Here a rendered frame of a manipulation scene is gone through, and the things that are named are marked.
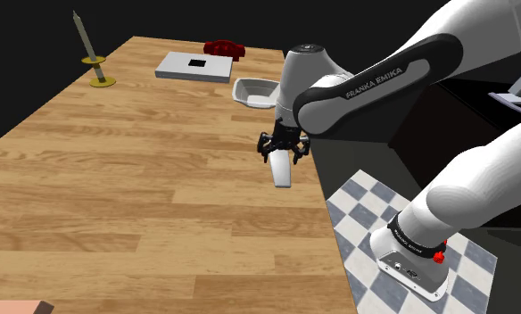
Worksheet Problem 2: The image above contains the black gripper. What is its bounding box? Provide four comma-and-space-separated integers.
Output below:
256, 117, 311, 166

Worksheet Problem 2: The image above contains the white flat oblong bar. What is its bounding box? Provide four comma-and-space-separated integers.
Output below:
268, 149, 293, 189

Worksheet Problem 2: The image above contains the white shallow bowl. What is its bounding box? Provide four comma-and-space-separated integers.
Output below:
232, 77, 282, 110

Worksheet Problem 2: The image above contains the white flat box, black square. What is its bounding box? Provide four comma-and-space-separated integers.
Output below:
154, 51, 234, 85

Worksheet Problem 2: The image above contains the red lumpy object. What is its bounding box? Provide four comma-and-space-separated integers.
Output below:
203, 39, 247, 62

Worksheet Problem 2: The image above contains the grey candle on yellow holder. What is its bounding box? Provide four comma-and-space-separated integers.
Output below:
72, 10, 117, 88

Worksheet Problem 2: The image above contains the pink flat block, brown end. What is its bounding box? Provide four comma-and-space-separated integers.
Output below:
0, 299, 55, 314

